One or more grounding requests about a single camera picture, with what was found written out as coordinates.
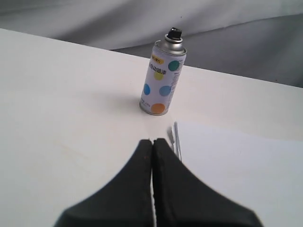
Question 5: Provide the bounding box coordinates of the white paper stack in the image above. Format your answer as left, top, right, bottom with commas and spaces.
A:
172, 121, 303, 227

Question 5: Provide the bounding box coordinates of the white polka-dot spray can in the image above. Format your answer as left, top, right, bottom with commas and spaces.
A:
140, 27, 187, 115

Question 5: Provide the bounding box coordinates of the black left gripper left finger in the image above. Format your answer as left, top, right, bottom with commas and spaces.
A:
55, 140, 154, 227

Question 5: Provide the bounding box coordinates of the grey backdrop cloth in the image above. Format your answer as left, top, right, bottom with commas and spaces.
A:
0, 0, 303, 87

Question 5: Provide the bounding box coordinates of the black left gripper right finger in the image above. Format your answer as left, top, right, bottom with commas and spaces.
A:
151, 139, 260, 227

